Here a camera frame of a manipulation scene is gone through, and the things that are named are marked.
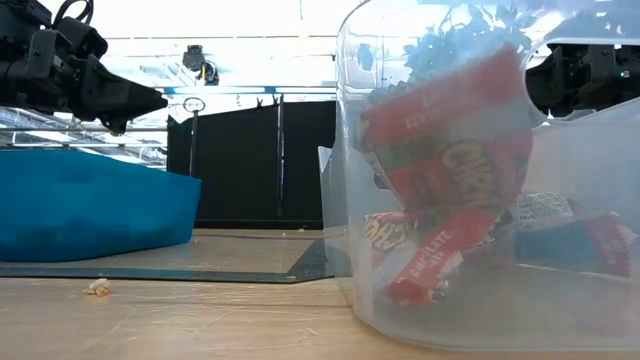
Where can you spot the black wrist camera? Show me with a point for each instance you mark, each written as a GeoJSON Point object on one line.
{"type": "Point", "coordinates": [82, 40]}

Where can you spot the grey bordered mesh mat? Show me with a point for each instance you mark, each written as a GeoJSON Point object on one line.
{"type": "Point", "coordinates": [250, 250]}

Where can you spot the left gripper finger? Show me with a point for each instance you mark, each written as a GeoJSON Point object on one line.
{"type": "Point", "coordinates": [120, 97]}
{"type": "Point", "coordinates": [116, 126]}

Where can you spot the black panel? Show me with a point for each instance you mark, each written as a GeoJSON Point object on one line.
{"type": "Point", "coordinates": [240, 165]}

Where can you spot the black ceiling lamp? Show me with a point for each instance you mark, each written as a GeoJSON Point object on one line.
{"type": "Point", "coordinates": [194, 57]}
{"type": "Point", "coordinates": [365, 56]}

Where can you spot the teal plastic bin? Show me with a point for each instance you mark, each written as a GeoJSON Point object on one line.
{"type": "Point", "coordinates": [100, 215]}

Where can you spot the green leafy plant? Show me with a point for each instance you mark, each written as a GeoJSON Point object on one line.
{"type": "Point", "coordinates": [440, 50]}

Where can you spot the clear plastic bin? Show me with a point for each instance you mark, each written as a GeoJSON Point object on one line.
{"type": "Point", "coordinates": [575, 310]}

